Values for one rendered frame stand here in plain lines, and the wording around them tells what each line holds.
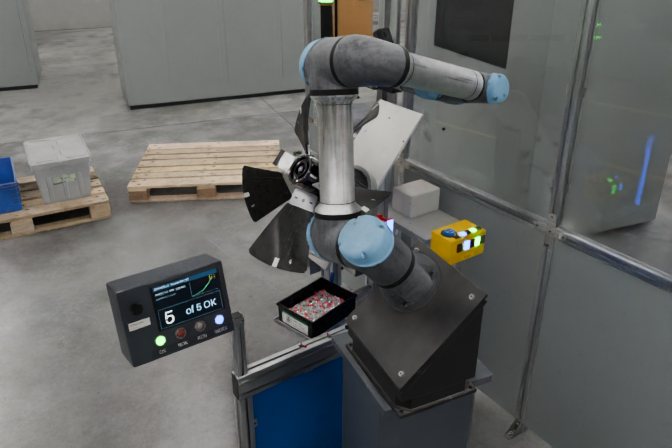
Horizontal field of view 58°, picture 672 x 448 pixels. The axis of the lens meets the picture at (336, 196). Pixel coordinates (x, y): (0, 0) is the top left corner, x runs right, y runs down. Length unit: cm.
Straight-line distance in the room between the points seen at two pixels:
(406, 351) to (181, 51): 639
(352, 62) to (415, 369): 68
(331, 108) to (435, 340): 57
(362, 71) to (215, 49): 631
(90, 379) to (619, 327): 237
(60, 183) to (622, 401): 385
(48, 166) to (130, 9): 307
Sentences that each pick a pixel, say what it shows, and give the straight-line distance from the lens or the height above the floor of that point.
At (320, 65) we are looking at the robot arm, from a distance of 139.
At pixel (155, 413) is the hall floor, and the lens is 302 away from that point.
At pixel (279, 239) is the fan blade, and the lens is 214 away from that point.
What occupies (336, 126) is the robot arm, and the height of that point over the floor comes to 159.
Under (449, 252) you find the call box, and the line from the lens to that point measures 203.
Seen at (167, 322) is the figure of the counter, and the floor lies 115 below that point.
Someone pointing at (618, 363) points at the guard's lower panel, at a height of 61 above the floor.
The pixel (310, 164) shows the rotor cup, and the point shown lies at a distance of 212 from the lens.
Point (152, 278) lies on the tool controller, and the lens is 151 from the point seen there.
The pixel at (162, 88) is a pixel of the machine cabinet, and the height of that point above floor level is 23.
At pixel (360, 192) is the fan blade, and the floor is 120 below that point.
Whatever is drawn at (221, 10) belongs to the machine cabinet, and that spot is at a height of 108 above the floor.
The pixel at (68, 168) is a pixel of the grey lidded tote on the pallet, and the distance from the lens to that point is 479.
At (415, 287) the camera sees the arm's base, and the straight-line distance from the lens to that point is 143.
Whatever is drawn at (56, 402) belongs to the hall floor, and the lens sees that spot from 323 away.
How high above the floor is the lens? 202
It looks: 24 degrees down
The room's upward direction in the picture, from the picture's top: straight up
